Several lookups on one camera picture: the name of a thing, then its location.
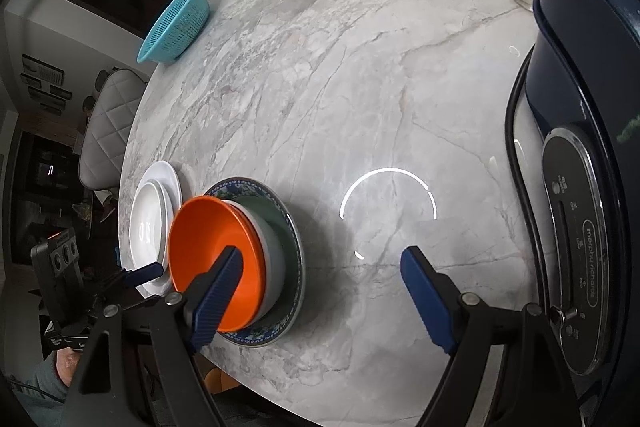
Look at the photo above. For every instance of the dark cabinet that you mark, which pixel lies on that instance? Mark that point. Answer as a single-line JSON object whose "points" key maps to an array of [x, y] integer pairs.
{"points": [[45, 187]]}

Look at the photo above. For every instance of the small white plate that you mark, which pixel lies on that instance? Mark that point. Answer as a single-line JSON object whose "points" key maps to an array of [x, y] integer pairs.
{"points": [[142, 232]]}

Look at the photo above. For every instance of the person's left forearm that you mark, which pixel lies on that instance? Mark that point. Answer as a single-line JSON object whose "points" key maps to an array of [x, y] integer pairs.
{"points": [[40, 382]]}

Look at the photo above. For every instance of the person's left hand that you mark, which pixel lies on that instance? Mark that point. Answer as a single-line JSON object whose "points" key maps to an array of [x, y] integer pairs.
{"points": [[65, 364]]}

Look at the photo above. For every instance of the orange bowl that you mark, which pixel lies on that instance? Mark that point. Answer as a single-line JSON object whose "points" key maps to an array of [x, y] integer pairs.
{"points": [[200, 237]]}

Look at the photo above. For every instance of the large white plate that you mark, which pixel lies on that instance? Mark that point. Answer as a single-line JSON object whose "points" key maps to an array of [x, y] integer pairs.
{"points": [[169, 174]]}

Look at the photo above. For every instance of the medium white deep plate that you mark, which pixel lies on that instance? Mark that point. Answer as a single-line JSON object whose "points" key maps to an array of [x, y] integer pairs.
{"points": [[168, 207]]}

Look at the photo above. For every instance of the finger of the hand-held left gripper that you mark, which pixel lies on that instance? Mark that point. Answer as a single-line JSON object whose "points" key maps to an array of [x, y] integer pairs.
{"points": [[147, 272]]}

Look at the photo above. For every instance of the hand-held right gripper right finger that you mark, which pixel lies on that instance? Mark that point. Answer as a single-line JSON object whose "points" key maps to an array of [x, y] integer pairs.
{"points": [[425, 294]]}

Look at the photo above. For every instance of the orange object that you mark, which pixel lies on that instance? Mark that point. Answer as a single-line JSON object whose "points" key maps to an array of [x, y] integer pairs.
{"points": [[220, 382]]}

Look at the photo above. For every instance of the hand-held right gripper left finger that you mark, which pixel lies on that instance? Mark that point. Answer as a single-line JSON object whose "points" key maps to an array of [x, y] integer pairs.
{"points": [[220, 302]]}

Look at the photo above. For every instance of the navy blue toaster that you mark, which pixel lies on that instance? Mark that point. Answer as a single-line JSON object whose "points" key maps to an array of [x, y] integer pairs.
{"points": [[565, 57]]}

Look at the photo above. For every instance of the white bowl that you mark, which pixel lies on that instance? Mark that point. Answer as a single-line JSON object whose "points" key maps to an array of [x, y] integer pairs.
{"points": [[274, 257]]}

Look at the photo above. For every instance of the blue plastic colander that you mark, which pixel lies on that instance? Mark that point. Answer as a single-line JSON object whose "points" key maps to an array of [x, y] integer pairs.
{"points": [[175, 27]]}

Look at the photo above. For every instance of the dark wall picture frame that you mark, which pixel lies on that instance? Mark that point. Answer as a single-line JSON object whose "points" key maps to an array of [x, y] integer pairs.
{"points": [[50, 99], [42, 69]]}

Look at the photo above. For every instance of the grey quilted chair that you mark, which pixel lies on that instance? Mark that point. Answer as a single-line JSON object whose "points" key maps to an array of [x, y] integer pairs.
{"points": [[107, 122]]}

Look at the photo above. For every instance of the green patterned bowl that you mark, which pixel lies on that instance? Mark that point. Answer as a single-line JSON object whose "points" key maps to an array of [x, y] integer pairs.
{"points": [[295, 259]]}

